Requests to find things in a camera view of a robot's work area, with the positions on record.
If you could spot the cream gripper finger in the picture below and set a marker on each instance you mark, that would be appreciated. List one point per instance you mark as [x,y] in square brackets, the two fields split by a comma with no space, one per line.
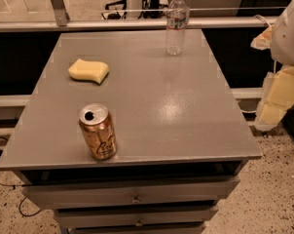
[277,98]
[263,40]

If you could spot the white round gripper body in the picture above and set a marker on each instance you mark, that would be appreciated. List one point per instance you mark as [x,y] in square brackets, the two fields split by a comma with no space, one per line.
[289,39]

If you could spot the clear plastic water bottle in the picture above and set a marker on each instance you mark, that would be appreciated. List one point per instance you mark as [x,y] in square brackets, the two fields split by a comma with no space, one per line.
[176,20]

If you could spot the orange soda can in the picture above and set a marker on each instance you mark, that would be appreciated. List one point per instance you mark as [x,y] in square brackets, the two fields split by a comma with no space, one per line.
[97,127]

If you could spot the grey drawer cabinet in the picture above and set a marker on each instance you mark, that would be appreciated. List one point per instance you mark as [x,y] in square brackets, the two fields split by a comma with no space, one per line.
[173,117]

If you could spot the top grey drawer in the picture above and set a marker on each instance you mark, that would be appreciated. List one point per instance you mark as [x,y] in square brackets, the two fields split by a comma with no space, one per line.
[127,193]

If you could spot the grey drawer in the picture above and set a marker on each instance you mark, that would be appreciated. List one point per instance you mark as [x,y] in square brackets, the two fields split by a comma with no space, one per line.
[136,217]
[127,193]

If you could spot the yellow sponge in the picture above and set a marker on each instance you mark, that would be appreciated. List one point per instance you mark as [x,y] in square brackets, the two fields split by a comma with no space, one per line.
[84,70]

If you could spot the metal frame rail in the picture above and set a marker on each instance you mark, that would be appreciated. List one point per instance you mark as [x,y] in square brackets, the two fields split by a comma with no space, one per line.
[68,15]

